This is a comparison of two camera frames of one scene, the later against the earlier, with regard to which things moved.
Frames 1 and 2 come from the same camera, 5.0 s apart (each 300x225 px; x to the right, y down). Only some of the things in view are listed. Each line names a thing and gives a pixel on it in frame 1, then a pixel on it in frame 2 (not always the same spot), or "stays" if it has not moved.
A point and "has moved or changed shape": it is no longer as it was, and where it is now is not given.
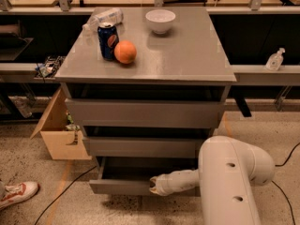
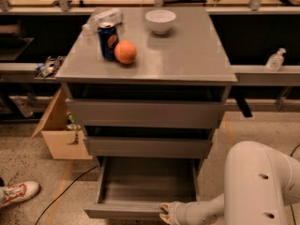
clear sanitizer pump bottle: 275,60 stays
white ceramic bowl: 160,20 stays
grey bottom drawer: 131,175 has moved or changed shape
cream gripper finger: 156,179 to 166,206
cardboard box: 61,144 stays
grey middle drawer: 149,146 stays
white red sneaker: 17,192 stays
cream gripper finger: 154,189 to 165,217
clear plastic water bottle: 103,15 stays
